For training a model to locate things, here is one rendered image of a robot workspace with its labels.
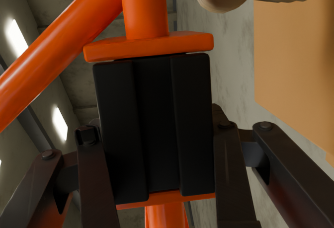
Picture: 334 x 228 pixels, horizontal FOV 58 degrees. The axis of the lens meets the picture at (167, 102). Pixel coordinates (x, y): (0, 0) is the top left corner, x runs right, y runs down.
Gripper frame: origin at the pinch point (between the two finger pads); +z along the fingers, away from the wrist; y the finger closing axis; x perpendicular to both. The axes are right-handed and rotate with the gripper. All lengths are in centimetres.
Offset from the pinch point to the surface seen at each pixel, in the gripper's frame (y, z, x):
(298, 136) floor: 121, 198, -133
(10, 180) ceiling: -359, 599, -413
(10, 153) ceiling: -359, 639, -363
